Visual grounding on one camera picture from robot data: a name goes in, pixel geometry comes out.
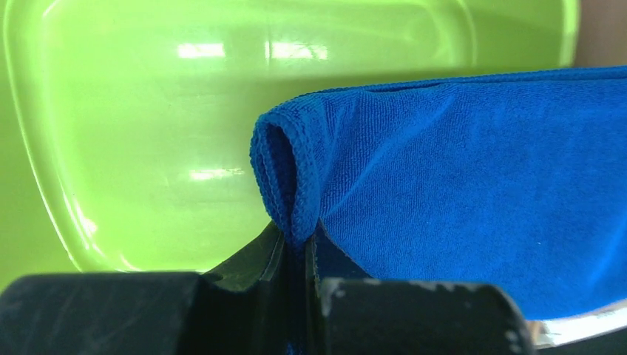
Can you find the green plastic tray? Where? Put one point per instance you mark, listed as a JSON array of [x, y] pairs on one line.
[[125, 125]]

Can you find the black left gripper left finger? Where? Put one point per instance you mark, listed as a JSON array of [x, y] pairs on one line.
[[237, 307]]

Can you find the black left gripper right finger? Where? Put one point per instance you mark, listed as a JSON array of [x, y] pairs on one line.
[[350, 312]]

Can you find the pink hard-shell suitcase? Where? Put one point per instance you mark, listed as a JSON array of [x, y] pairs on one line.
[[601, 43]]

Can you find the blue towel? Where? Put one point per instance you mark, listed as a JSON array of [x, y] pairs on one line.
[[516, 180]]

